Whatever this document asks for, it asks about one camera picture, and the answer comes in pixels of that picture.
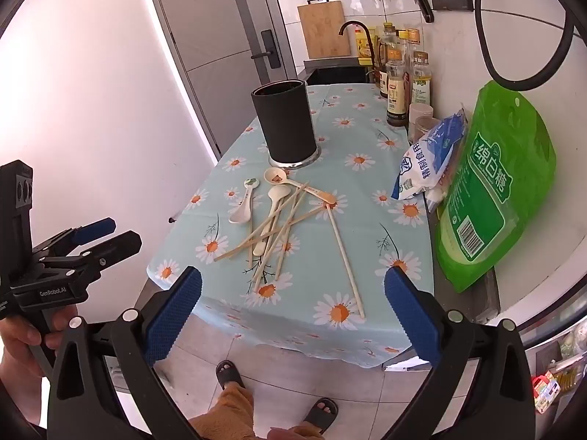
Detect person's leg tan pants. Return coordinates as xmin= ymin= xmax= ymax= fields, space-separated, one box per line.
xmin=190 ymin=382 xmax=258 ymax=440
xmin=268 ymin=425 xmax=324 ymax=440

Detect white spoon green print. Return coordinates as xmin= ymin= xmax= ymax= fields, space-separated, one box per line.
xmin=228 ymin=177 xmax=260 ymax=224

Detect wooden cutting board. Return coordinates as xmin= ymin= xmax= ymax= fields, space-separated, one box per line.
xmin=297 ymin=1 xmax=351 ymax=59

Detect person's left hand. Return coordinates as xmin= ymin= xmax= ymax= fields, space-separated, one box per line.
xmin=0 ymin=305 xmax=80 ymax=379

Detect green sugar bag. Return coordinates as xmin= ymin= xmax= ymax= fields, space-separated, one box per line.
xmin=433 ymin=80 xmax=558 ymax=294

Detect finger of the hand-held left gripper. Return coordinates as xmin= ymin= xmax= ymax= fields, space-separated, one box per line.
xmin=39 ymin=230 xmax=143 ymax=281
xmin=31 ymin=219 xmax=116 ymax=257

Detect dark kitchen sink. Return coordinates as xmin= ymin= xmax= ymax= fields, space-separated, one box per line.
xmin=305 ymin=57 xmax=377 ymax=85

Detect grey door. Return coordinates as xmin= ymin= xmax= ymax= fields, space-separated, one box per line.
xmin=144 ymin=0 xmax=299 ymax=157

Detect dark sauce bottle red label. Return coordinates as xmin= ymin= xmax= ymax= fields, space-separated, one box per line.
xmin=376 ymin=39 xmax=390 ymax=99

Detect long pale chopstick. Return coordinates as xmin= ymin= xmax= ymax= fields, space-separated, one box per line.
xmin=327 ymin=208 xmax=366 ymax=319

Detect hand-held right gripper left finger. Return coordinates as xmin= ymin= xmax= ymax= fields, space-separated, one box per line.
xmin=46 ymin=266 xmax=203 ymax=440

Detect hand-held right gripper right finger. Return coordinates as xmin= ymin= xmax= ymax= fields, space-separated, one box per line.
xmin=383 ymin=266 xmax=537 ymax=440

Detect white and blue salt bag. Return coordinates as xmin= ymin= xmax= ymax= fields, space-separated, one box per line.
xmin=391 ymin=109 xmax=468 ymax=201

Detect yellow oil jug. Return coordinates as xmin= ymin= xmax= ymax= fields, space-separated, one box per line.
xmin=355 ymin=27 xmax=378 ymax=66

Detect plain cream spoon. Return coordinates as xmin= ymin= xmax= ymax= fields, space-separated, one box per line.
xmin=252 ymin=184 xmax=292 ymax=256

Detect black door lock handle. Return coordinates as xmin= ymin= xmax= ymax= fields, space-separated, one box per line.
xmin=251 ymin=30 xmax=281 ymax=69

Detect colourful small box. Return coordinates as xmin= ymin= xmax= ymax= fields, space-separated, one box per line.
xmin=532 ymin=371 xmax=561 ymax=413

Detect black slipper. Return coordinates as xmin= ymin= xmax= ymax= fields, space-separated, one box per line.
xmin=303 ymin=398 xmax=339 ymax=436
xmin=215 ymin=360 xmax=246 ymax=390

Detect pale spice jar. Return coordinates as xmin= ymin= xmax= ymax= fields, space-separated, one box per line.
xmin=408 ymin=103 xmax=434 ymax=143

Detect black faucet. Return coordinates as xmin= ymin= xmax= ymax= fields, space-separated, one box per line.
xmin=338 ymin=21 xmax=379 ymax=72

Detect person's left forearm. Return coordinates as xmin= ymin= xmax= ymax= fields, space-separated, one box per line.
xmin=0 ymin=371 xmax=47 ymax=432

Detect black utensil holder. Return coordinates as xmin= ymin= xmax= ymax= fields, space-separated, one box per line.
xmin=251 ymin=79 xmax=322 ymax=168

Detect pile of wooden chopsticks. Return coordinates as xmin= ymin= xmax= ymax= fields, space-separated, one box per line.
xmin=213 ymin=182 xmax=338 ymax=292

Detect tan label sauce bottle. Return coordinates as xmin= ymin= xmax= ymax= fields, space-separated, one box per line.
xmin=385 ymin=59 xmax=409 ymax=128

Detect daisy print blue tablecloth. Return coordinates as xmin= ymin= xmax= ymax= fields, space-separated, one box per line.
xmin=147 ymin=83 xmax=436 ymax=370

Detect black hose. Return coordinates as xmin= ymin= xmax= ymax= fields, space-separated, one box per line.
xmin=474 ymin=0 xmax=583 ymax=92

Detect cream spoon brown print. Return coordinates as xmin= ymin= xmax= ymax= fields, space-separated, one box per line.
xmin=263 ymin=168 xmax=338 ymax=205

